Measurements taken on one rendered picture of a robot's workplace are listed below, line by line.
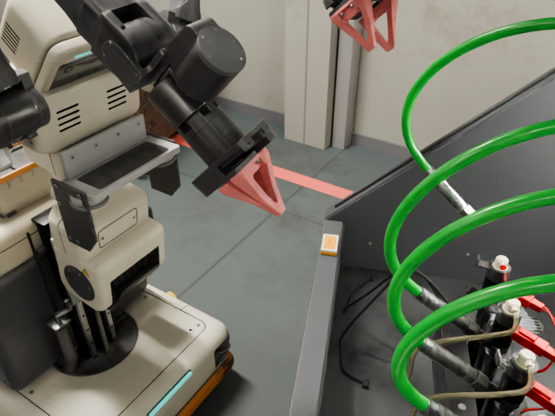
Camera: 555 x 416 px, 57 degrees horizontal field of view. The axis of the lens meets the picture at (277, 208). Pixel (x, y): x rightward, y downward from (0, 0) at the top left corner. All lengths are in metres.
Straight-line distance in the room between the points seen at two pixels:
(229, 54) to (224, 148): 0.11
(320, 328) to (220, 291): 1.46
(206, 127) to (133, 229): 0.78
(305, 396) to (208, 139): 0.39
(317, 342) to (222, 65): 0.48
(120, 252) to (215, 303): 1.02
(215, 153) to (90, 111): 0.58
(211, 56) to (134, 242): 0.83
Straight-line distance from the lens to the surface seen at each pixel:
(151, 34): 0.62
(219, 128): 0.59
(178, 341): 1.75
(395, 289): 0.55
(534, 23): 0.71
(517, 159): 1.03
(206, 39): 0.55
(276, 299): 2.25
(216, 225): 2.66
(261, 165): 0.62
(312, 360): 0.82
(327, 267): 0.97
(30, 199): 1.51
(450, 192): 0.82
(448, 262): 1.15
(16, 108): 0.91
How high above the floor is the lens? 1.59
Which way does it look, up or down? 35 degrees down
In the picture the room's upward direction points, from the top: straight up
